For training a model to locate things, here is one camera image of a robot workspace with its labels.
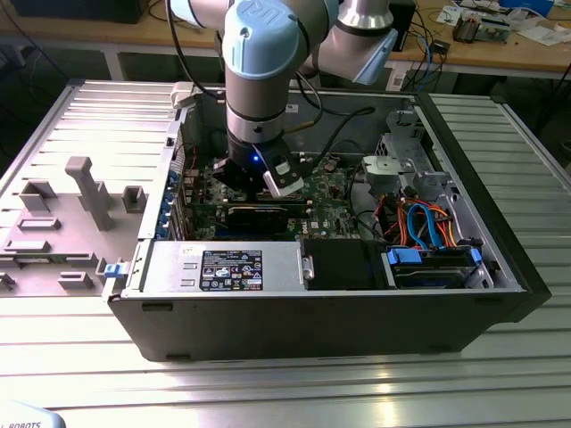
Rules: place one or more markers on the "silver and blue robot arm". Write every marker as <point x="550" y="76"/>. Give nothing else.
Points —
<point x="254" y="102"/>

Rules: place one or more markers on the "white-clip RAM slot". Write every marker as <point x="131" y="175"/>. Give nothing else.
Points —
<point x="300" y="161"/>
<point x="300" y="153"/>

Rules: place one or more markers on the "black graphics card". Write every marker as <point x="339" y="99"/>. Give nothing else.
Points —
<point x="256" y="220"/>

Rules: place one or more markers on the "blue card retention clip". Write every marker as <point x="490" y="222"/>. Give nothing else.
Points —
<point x="167" y="203"/>
<point x="164" y="220"/>
<point x="171" y="177"/>
<point x="161" y="234"/>

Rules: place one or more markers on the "white case label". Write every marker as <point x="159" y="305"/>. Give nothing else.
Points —
<point x="292" y="107"/>

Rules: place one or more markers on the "round coin battery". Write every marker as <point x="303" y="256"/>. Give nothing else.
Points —
<point x="328" y="166"/>

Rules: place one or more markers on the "green motherboard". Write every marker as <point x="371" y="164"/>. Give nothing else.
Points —
<point x="332" y="196"/>

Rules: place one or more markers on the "silver power supply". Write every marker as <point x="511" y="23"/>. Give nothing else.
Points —
<point x="169" y="267"/>

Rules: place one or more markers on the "silver perforated drive cage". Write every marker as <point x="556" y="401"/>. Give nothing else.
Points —
<point x="388" y="171"/>

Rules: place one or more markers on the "blue case latch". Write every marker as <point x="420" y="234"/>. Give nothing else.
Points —
<point x="113" y="270"/>

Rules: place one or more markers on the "black and grey PC case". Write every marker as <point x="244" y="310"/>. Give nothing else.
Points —
<point x="290" y="325"/>

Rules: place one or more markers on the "wooden desk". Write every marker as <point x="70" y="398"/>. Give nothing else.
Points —
<point x="134" y="35"/>

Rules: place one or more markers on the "grey parts rack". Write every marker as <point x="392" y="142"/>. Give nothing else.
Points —
<point x="67" y="232"/>

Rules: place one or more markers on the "hard disk in blue carrier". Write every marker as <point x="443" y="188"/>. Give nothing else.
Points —
<point x="403" y="258"/>

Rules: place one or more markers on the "green RAM stick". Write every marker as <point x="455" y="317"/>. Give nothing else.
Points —
<point x="53" y="258"/>

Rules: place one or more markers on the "black upright box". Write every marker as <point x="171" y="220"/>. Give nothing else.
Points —
<point x="408" y="27"/>

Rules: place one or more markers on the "wide black box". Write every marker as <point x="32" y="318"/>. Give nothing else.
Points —
<point x="80" y="11"/>

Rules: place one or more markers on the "metal heat sink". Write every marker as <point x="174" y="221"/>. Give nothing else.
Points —
<point x="466" y="29"/>

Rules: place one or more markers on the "grey metal device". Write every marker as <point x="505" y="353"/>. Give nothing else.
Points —
<point x="495" y="30"/>

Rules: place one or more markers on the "pale blue teach pendant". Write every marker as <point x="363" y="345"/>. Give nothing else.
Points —
<point x="27" y="417"/>

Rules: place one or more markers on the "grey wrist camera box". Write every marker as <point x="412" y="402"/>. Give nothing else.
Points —
<point x="285" y="178"/>

